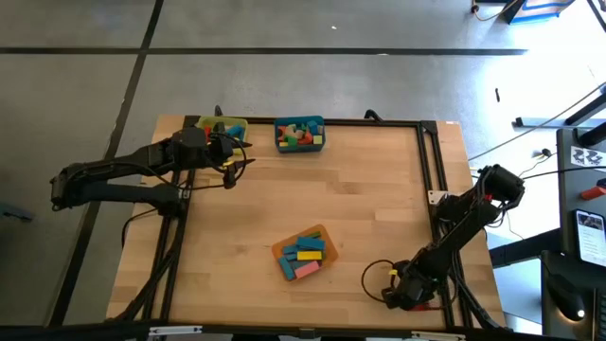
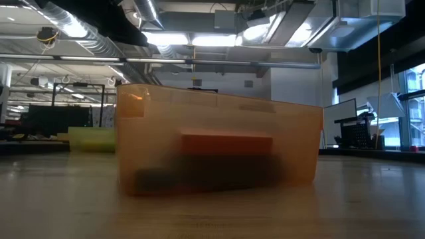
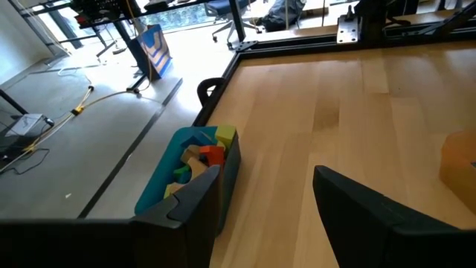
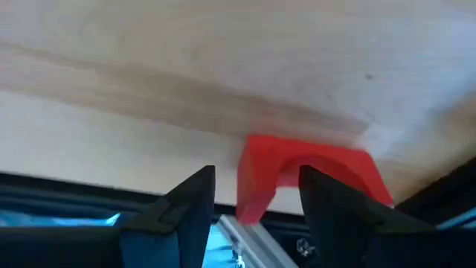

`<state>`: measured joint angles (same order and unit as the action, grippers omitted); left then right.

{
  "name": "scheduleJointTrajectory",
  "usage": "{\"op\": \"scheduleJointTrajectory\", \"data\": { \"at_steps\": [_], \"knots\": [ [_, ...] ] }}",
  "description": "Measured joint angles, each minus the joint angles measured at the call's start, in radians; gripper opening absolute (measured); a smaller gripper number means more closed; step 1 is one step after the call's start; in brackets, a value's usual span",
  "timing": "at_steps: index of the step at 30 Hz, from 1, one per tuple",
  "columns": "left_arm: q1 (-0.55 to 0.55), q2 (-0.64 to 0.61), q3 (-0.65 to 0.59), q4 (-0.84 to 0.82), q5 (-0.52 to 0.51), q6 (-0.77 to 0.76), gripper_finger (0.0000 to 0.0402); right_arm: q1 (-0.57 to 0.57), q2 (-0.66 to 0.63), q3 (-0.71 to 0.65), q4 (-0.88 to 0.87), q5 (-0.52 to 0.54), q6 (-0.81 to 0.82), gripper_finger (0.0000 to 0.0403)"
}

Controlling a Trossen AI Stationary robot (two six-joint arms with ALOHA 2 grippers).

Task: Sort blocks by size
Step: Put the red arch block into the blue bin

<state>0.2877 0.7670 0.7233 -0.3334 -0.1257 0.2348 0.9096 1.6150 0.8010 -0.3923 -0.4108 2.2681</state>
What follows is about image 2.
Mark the black screen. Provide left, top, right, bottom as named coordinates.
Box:
left=25, top=104, right=94, bottom=137

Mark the yellow hanging cable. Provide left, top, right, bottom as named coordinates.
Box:
left=375, top=0, right=383, bottom=149

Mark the hanging cable reel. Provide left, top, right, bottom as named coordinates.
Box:
left=35, top=27, right=59, bottom=46

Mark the rectangular metal air duct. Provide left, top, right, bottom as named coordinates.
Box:
left=307, top=0, right=406, bottom=53

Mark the red arch block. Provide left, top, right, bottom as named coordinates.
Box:
left=180, top=131, right=274, bottom=156

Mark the large blue block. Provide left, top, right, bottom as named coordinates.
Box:
left=175, top=155, right=284, bottom=193

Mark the ceiling light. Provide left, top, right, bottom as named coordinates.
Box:
left=142, top=31, right=190, bottom=46
left=191, top=33, right=238, bottom=47

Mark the grey ceiling pipe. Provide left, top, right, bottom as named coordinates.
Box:
left=0, top=54, right=322, bottom=70

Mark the orange plastic bin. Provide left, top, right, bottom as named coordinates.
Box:
left=114, top=83, right=324, bottom=197

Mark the yellow plastic bin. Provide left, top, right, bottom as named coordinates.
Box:
left=68, top=126, right=117, bottom=154

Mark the grey ceiling box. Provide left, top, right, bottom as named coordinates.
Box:
left=213, top=9, right=238, bottom=31

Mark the black perforated box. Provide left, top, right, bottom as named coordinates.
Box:
left=333, top=115, right=375, bottom=149

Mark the whiteboard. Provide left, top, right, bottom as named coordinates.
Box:
left=322, top=98, right=359, bottom=149

